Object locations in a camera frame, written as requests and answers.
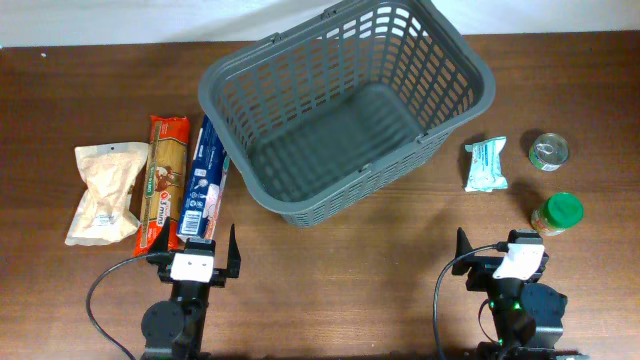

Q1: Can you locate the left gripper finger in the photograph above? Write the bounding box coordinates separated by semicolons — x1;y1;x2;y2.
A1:
225;224;241;278
146;221;171;263

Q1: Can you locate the beige powder pouch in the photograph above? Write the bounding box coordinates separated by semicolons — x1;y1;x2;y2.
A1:
65;142;149;246

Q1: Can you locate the light teal wipes packet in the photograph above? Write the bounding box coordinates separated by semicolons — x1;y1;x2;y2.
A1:
465;136;508;192

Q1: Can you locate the orange spaghetti packet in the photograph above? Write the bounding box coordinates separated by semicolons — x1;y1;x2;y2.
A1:
133;116;190;256

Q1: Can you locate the blue Kleenex tissue pack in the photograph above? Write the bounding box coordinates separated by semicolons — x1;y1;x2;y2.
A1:
177;116;230;242

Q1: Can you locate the green lid glass jar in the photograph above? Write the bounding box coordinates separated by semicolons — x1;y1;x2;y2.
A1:
530;192;584;236

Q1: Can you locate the silver tin can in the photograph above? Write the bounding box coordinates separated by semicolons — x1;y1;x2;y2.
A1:
529;133;570;172

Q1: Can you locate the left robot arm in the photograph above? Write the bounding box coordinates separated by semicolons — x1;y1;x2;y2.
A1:
141;224;241;359

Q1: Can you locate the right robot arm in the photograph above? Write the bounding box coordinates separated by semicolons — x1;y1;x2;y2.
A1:
452;229;568;359

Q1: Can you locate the grey plastic shopping basket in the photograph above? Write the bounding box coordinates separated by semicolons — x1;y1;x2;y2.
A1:
198;0;496;227

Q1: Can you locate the left black cable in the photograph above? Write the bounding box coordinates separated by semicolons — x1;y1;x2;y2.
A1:
85;252;171;360

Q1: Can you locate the black cable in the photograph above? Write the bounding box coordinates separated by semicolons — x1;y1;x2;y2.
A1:
432;241;510;360
85;252;171;360

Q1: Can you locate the right black cable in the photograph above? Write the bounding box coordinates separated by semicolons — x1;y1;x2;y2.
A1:
432;241;510;360

